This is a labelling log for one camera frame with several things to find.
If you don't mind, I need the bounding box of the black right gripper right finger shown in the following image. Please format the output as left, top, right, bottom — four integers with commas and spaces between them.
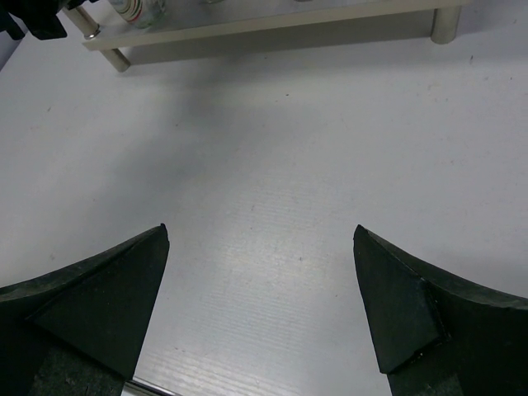
353, 225, 527, 395

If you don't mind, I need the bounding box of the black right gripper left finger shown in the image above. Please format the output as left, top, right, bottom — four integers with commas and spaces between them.
1, 224, 170, 395

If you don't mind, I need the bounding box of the aluminium rail frame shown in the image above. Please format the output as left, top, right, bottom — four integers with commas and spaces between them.
123, 379, 181, 396

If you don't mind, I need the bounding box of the clear glass bottle front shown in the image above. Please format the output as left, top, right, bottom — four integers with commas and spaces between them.
109, 0, 166, 29

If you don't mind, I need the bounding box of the white two-tier shelf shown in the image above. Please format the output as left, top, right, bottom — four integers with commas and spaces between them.
63, 1, 465, 73

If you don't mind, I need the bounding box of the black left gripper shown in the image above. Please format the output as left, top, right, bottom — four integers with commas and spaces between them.
1, 0, 99, 40

